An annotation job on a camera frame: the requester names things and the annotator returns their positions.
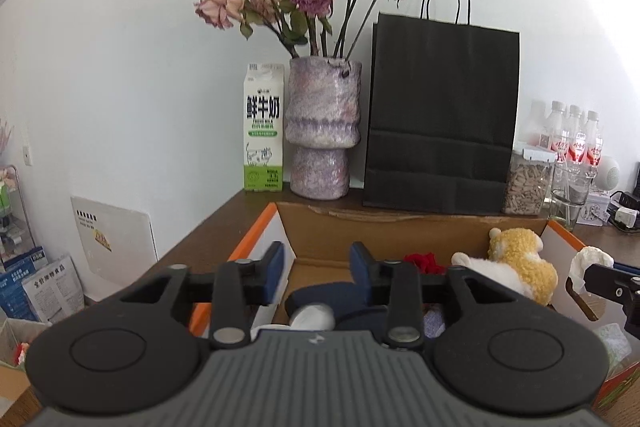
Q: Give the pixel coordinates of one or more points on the orange cardboard box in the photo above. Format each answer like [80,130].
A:
[317,240]

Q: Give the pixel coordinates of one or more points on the cardboard trash box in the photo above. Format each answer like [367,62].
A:
[13,379]

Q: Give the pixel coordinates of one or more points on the white round speaker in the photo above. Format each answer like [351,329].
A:
[608,174]

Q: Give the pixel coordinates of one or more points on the white bottle cap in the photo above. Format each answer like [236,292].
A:
[316,317]

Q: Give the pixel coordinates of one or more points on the white decorated tin box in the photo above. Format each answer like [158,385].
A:
[595,211]

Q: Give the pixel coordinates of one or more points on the white green milk carton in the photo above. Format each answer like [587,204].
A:
[263,88]

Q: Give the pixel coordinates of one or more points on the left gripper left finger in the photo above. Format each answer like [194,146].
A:
[143,345]

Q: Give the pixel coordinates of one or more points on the blue white paper boxes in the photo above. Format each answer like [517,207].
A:
[34,288]

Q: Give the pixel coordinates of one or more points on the white charger adapter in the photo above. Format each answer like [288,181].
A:
[626,216]

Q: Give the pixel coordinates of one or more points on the white wall panel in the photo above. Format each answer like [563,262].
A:
[119,243]

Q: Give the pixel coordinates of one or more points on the metal wire rack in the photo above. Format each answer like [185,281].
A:
[16,233]

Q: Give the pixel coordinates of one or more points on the right water bottle red label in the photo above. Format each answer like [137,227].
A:
[594,144]

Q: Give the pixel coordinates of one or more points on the white yellow plush alpaca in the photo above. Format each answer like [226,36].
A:
[513,260]

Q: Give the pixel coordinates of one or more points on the dark blue fabric bundle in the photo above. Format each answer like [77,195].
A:
[348,302]

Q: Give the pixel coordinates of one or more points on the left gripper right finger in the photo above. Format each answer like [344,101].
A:
[487,344]

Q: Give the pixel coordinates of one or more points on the white tissue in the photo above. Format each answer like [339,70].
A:
[582,261]

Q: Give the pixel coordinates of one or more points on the empty glass jar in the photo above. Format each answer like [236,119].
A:
[569,192]

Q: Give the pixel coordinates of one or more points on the black paper bag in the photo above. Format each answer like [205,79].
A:
[443,102]

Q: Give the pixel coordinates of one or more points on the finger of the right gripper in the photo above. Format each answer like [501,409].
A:
[626,268]
[611,284]

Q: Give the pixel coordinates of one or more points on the red plush rose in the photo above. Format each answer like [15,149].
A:
[426,263]

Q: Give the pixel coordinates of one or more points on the left water bottle red label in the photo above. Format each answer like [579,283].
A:
[553,135]

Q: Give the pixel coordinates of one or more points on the purple speckled vase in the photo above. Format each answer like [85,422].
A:
[322,123]

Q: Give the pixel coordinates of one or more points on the middle water bottle red label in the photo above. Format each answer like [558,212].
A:
[576,138]

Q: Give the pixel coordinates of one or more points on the clear seed container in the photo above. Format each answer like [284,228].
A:
[529,178]

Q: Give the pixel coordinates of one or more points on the water bottle red label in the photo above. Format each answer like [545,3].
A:
[553,135]
[594,144]
[576,138]

